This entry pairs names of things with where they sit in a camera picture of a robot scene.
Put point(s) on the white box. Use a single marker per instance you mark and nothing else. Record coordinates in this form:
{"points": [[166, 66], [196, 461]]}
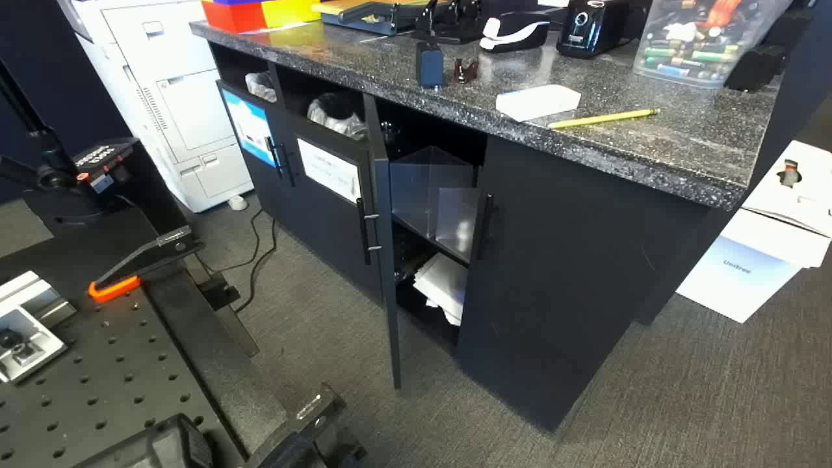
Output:
{"points": [[537, 102]]}

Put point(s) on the black cabinet with granite counter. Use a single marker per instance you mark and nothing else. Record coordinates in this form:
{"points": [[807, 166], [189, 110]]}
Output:
{"points": [[563, 260]]}

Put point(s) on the open black cabinet door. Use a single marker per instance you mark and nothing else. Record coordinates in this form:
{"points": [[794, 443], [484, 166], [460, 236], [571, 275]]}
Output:
{"points": [[380, 235]]}

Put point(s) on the crumpled white plastic bag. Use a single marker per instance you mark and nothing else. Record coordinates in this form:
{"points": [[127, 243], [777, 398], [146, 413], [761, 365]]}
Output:
{"points": [[335, 115]]}

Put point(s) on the small brown object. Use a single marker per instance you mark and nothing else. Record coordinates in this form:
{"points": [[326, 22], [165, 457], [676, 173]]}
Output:
{"points": [[465, 70]]}

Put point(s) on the blue and white paper sign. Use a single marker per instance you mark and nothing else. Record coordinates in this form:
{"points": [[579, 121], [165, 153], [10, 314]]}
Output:
{"points": [[250, 128]]}

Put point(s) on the small white shelf item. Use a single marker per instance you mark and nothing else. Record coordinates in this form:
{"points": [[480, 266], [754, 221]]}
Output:
{"points": [[261, 84]]}

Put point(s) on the yellow pencil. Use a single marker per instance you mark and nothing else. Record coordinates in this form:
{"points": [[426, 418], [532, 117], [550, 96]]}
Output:
{"points": [[603, 117]]}

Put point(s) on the white black tape dispenser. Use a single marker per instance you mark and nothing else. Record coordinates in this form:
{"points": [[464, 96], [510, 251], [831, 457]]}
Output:
{"points": [[510, 34]]}

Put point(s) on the black table clamp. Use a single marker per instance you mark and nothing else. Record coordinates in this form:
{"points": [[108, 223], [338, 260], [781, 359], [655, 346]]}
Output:
{"points": [[312, 433]]}

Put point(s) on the yellow plastic bin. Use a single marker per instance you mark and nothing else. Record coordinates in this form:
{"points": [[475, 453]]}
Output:
{"points": [[290, 11]]}

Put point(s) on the black clamp lever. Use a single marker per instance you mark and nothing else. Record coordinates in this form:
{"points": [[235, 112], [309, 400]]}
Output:
{"points": [[146, 253]]}

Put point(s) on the red plastic bin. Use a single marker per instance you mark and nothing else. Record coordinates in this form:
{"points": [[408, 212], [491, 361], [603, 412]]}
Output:
{"points": [[233, 14]]}

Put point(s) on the white appliance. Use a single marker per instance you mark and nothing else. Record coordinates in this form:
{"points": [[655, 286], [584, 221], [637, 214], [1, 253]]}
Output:
{"points": [[165, 95]]}

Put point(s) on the orange clamp grip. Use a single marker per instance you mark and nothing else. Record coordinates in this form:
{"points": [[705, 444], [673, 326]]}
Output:
{"points": [[112, 290]]}

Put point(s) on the black perforated breadboard table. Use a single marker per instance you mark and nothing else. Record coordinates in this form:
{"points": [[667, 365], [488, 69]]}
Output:
{"points": [[104, 381]]}

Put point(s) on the clear plastic storage container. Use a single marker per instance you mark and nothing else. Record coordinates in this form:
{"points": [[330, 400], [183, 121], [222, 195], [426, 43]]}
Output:
{"points": [[705, 39]]}

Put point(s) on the white paper sheet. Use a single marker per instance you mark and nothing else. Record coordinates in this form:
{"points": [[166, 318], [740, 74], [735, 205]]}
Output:
{"points": [[768, 235]]}

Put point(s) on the silver metal device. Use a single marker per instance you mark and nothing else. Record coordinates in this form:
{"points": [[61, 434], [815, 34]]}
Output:
{"points": [[27, 326]]}

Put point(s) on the black camera tripod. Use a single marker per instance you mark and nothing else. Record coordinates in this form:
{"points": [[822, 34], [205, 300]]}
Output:
{"points": [[53, 165]]}

